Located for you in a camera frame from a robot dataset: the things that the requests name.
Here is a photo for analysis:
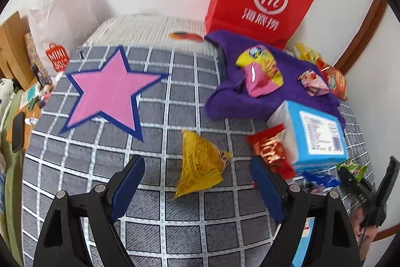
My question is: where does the yellow red snack packet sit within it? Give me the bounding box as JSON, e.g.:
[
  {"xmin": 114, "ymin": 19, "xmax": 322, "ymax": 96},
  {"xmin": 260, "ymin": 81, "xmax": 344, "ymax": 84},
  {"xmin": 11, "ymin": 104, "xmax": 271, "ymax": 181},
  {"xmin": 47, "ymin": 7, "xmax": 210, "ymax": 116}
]
[{"xmin": 292, "ymin": 42, "xmax": 324, "ymax": 65}]

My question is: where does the person's right hand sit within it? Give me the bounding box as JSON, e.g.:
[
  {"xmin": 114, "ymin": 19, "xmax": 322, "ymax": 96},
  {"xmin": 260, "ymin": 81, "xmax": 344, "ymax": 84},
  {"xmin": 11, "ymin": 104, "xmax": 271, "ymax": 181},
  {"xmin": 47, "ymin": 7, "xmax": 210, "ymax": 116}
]
[{"xmin": 351, "ymin": 207, "xmax": 379, "ymax": 256}]

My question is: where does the grey checkered star blanket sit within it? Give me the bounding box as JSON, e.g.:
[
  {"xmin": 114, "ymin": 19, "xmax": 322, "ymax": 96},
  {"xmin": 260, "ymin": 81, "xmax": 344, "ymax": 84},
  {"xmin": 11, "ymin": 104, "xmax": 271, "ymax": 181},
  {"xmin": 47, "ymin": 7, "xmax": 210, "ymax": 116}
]
[{"xmin": 22, "ymin": 45, "xmax": 376, "ymax": 267}]

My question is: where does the brown patterned box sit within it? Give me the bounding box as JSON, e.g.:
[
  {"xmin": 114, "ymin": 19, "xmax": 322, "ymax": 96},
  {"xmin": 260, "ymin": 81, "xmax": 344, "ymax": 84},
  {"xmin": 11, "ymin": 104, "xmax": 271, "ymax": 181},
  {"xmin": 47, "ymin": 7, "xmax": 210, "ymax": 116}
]
[{"xmin": 24, "ymin": 32, "xmax": 52, "ymax": 84}]

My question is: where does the small pink red snack packet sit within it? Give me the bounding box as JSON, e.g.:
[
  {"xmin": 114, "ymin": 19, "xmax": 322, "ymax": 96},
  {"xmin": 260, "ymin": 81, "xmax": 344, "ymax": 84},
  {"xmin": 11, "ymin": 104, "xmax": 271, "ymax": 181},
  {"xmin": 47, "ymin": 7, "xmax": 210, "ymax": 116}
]
[{"xmin": 298, "ymin": 69, "xmax": 330, "ymax": 97}]

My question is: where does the black flat device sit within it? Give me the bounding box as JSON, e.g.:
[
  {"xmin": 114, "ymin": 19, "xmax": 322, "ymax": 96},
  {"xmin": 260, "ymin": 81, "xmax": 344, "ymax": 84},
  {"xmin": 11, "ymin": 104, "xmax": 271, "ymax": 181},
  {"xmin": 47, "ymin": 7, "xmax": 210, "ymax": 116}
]
[{"xmin": 11, "ymin": 112, "xmax": 26, "ymax": 153}]

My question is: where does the green cloth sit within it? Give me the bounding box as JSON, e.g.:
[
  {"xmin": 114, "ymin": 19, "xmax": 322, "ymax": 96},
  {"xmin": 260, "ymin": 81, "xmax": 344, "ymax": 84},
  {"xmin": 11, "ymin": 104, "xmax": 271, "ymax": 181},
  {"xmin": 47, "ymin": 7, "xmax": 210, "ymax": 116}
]
[{"xmin": 0, "ymin": 89, "xmax": 26, "ymax": 267}]

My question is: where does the purple cloth basket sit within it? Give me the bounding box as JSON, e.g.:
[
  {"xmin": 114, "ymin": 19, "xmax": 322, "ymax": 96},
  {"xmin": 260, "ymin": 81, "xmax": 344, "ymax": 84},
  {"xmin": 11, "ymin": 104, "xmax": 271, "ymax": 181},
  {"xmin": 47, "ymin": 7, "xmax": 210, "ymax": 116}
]
[{"xmin": 204, "ymin": 30, "xmax": 347, "ymax": 130}]

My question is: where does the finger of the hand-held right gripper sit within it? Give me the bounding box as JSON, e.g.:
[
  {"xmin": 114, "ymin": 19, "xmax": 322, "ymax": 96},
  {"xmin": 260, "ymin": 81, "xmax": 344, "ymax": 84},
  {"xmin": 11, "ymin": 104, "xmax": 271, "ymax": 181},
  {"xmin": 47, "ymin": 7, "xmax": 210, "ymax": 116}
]
[
  {"xmin": 374, "ymin": 156, "xmax": 400, "ymax": 227},
  {"xmin": 338, "ymin": 167, "xmax": 377, "ymax": 225}
]

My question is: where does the blue tissue pack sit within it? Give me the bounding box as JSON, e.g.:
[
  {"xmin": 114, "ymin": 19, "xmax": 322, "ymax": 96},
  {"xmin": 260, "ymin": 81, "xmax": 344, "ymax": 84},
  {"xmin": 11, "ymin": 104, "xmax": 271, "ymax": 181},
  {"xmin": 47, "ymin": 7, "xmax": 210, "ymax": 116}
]
[{"xmin": 267, "ymin": 100, "xmax": 349, "ymax": 174}]

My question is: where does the white quilted bedding orange print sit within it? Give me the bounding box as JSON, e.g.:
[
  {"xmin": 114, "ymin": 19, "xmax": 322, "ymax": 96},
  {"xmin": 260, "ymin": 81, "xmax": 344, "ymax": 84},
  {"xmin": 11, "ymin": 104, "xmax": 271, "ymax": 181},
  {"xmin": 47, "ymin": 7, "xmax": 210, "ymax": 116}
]
[{"xmin": 86, "ymin": 13, "xmax": 219, "ymax": 50}]

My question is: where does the white plastic bag red logo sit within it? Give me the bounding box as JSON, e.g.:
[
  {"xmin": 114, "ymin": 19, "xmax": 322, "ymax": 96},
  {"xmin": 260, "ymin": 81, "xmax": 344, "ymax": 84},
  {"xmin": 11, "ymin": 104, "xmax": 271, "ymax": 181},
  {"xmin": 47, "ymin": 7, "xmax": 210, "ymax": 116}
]
[{"xmin": 27, "ymin": 0, "xmax": 108, "ymax": 74}]

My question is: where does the orange snack packet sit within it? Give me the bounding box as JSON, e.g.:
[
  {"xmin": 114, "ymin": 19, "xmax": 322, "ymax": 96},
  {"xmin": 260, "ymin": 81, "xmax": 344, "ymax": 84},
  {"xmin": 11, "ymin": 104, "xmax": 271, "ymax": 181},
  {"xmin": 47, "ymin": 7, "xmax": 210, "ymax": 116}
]
[{"xmin": 322, "ymin": 65, "xmax": 348, "ymax": 100}]

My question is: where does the green snack packet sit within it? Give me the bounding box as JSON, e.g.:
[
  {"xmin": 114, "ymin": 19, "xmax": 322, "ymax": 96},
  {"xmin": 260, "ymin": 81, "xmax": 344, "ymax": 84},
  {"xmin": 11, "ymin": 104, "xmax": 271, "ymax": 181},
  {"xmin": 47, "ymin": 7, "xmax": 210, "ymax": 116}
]
[{"xmin": 336, "ymin": 157, "xmax": 369, "ymax": 183}]

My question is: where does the cardboard box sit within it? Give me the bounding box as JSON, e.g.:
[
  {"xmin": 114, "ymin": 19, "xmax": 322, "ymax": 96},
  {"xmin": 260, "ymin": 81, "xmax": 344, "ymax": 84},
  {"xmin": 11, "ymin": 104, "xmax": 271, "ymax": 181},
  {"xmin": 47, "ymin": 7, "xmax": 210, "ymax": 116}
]
[{"xmin": 0, "ymin": 11, "xmax": 35, "ymax": 89}]

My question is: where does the blue snack packet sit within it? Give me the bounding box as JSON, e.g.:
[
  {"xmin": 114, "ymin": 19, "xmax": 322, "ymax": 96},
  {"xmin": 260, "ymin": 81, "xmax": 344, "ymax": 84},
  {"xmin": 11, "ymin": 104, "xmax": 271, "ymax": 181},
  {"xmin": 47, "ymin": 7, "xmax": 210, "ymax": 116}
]
[{"xmin": 301, "ymin": 170, "xmax": 343, "ymax": 195}]

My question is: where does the yellow multicolour snack packet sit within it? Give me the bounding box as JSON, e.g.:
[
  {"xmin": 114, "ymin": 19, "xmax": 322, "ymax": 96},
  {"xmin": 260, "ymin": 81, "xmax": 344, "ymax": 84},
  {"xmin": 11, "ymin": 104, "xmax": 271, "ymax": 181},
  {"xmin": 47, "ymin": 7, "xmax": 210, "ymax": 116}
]
[{"xmin": 236, "ymin": 45, "xmax": 283, "ymax": 89}]

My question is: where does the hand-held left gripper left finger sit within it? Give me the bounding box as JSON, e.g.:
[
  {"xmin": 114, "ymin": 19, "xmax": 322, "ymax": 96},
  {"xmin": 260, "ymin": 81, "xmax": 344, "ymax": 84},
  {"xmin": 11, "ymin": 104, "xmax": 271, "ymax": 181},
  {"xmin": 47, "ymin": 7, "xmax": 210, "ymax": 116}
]
[{"xmin": 33, "ymin": 154, "xmax": 146, "ymax": 267}]

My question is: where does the brown wooden door frame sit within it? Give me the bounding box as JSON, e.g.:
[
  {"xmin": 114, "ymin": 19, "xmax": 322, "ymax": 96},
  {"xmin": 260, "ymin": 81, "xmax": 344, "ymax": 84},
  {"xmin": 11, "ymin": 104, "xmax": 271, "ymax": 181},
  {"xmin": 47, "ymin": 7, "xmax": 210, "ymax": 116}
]
[{"xmin": 336, "ymin": 0, "xmax": 388, "ymax": 75}]

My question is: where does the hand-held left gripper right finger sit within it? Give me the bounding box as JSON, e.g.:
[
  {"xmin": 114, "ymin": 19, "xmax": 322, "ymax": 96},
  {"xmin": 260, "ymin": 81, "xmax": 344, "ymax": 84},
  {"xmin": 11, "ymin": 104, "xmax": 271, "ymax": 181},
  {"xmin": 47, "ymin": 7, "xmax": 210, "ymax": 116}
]
[{"xmin": 250, "ymin": 155, "xmax": 363, "ymax": 267}]

